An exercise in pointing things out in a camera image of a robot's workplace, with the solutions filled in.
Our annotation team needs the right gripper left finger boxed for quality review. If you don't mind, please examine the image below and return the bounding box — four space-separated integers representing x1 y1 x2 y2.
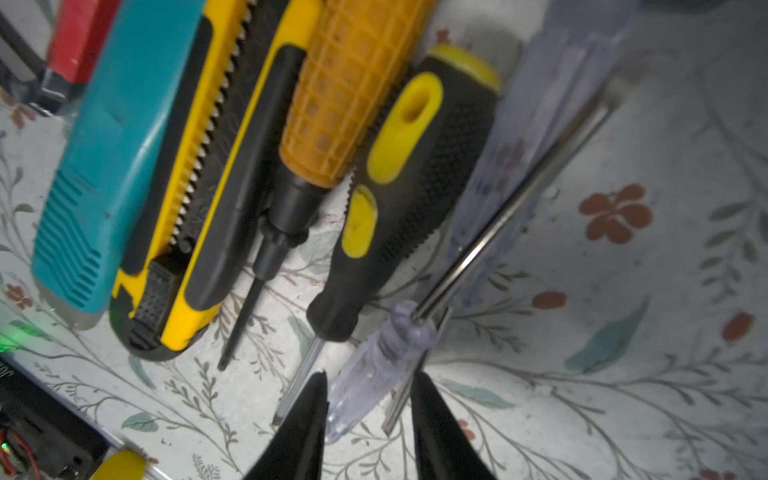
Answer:
244 372 328 480

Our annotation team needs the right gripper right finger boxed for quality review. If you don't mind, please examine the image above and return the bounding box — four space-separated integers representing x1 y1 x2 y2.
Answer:
410 372 495 480

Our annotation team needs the clear handle screwdriver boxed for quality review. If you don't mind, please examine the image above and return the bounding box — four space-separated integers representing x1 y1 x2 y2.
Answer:
325 64 643 443

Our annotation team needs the red pencil tool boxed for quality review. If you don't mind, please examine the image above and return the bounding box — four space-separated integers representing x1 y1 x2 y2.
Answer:
31 0 121 116

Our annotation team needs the yellow black utility knife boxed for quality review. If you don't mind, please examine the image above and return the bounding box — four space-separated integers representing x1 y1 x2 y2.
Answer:
109 1 324 362

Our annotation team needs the teal utility knife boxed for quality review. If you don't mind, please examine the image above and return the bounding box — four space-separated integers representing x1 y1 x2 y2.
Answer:
31 1 204 330

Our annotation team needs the yellow marker on rail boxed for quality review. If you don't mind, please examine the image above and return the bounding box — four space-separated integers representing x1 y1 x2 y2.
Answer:
91 450 147 480

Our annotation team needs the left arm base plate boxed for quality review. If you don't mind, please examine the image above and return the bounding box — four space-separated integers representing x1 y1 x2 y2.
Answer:
1 355 110 479

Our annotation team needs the orange handle screwdriver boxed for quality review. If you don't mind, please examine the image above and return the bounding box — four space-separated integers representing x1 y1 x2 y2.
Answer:
217 0 436 371

